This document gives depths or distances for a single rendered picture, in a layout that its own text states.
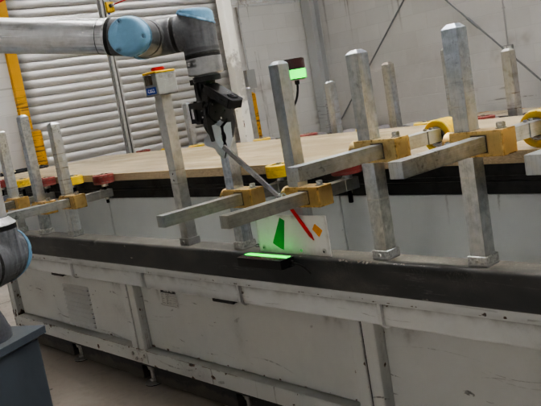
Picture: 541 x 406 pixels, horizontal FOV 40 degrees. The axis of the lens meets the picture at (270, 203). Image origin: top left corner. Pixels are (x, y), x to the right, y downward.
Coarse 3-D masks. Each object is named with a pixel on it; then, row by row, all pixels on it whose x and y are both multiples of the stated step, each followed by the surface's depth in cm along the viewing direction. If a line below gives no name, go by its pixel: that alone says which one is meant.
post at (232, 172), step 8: (232, 144) 200; (224, 160) 201; (232, 160) 200; (224, 168) 202; (232, 168) 200; (240, 168) 202; (224, 176) 203; (232, 176) 200; (240, 176) 202; (232, 184) 201; (240, 184) 202; (232, 208) 203; (240, 208) 202; (248, 224) 204; (240, 232) 203; (248, 232) 204; (240, 240) 204
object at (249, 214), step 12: (336, 180) 188; (348, 180) 188; (300, 192) 179; (336, 192) 185; (264, 204) 170; (276, 204) 172; (288, 204) 175; (300, 204) 177; (228, 216) 163; (240, 216) 165; (252, 216) 167; (264, 216) 170; (228, 228) 163
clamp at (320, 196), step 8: (304, 184) 183; (312, 184) 181; (328, 184) 179; (288, 192) 184; (296, 192) 181; (312, 192) 177; (320, 192) 177; (328, 192) 179; (312, 200) 178; (320, 200) 177; (328, 200) 179
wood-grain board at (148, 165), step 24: (480, 120) 243; (504, 120) 229; (240, 144) 327; (264, 144) 302; (312, 144) 262; (336, 144) 246; (48, 168) 399; (72, 168) 362; (96, 168) 332; (120, 168) 306; (144, 168) 284; (192, 168) 248; (216, 168) 237; (264, 168) 219
